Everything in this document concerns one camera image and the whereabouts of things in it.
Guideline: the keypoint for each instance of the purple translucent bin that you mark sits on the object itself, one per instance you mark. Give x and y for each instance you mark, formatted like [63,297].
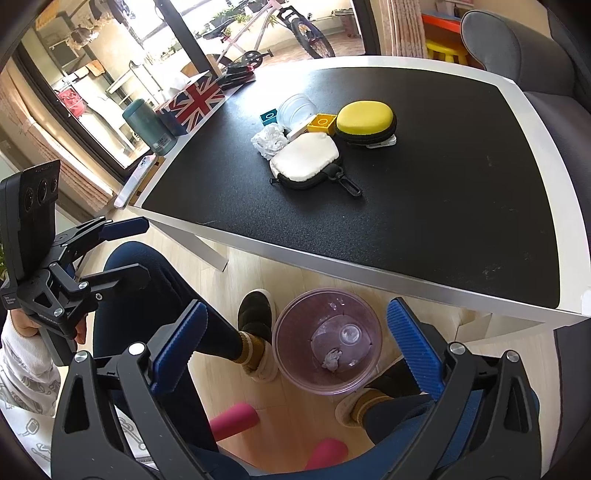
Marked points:
[295,323]

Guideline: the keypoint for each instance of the small white plastic piece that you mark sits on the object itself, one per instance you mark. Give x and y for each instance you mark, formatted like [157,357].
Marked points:
[298,133]

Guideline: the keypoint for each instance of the yellow toy brick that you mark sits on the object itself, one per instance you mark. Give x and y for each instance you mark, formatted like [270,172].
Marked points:
[322,122]

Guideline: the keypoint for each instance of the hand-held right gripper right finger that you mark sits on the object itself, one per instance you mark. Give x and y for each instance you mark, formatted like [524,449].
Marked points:
[413,350]

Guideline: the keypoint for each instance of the bicycle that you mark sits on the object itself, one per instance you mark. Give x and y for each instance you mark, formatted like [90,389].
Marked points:
[314,34]

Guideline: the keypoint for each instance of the pink patterned curtain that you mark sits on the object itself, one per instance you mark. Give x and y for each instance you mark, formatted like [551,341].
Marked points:
[55,152]
[406,27]

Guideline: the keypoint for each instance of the grey sofa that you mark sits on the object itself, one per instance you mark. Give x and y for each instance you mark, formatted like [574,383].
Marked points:
[508,46]

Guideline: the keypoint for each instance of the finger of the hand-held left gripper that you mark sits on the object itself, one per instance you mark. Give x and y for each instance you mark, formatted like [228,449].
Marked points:
[127,228]
[124,279]

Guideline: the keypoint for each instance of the teal drinking bottle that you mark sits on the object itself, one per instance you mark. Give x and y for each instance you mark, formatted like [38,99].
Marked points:
[147,127]

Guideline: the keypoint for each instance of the red children's table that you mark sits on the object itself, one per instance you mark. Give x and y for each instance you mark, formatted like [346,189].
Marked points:
[438,21]

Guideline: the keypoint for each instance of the small clear plastic cup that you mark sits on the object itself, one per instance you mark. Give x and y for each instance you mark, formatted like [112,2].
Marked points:
[351,333]

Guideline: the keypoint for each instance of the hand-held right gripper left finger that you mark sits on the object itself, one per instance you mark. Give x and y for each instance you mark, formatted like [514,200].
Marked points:
[180,346]

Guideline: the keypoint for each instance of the black fleece-lined slipper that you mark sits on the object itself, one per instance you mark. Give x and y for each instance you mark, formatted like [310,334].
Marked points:
[351,408]
[256,318]

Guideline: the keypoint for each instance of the pink smartphone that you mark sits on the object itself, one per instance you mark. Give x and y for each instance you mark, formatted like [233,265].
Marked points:
[138,177]

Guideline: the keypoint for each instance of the black and red object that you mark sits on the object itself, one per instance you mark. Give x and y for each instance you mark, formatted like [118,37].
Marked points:
[238,76]

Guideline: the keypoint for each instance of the pink foam cylinder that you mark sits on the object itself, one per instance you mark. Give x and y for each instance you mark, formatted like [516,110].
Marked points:
[328,454]
[233,420]

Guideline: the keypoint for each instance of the Union Jack flag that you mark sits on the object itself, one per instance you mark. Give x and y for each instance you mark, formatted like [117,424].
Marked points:
[194,104]

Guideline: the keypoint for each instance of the crumpled white wrapper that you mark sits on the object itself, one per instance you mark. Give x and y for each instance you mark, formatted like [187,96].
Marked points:
[268,141]

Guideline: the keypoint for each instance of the crumpled white paper ball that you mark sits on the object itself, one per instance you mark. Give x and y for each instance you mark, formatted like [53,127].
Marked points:
[332,361]

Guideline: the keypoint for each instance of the person's left forearm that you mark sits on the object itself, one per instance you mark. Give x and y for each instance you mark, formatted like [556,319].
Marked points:
[23,383]

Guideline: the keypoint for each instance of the yellow round zip case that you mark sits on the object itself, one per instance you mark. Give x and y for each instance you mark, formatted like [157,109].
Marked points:
[364,117]

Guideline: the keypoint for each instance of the white table leg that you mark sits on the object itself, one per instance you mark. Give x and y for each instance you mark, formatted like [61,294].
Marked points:
[189,240]

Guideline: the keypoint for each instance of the clear plastic container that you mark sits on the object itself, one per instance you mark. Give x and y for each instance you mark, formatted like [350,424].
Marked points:
[295,110]

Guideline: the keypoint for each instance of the person's left hand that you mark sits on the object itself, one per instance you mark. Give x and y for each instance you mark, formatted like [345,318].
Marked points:
[27,330]

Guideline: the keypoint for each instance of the person's right leg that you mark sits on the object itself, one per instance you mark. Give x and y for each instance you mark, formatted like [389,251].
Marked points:
[397,424]

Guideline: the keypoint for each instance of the person's left leg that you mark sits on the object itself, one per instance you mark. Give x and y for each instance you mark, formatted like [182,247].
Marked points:
[138,277]

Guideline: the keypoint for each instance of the yellow plastic stool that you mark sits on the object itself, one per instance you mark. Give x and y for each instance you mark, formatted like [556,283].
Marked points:
[445,48]

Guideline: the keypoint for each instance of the white zip pouch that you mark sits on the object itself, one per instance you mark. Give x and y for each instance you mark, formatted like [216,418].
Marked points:
[304,157]

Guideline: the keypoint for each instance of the teal toy brick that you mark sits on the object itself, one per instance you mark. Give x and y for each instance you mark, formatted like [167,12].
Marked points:
[268,117]

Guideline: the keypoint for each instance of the person's leg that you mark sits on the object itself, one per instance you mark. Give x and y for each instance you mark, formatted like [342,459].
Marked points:
[397,424]
[138,277]

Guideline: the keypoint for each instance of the white plastic clip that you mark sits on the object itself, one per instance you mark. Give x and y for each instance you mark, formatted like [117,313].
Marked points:
[383,144]

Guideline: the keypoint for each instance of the black table mat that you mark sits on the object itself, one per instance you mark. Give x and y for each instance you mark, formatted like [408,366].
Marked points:
[415,207]

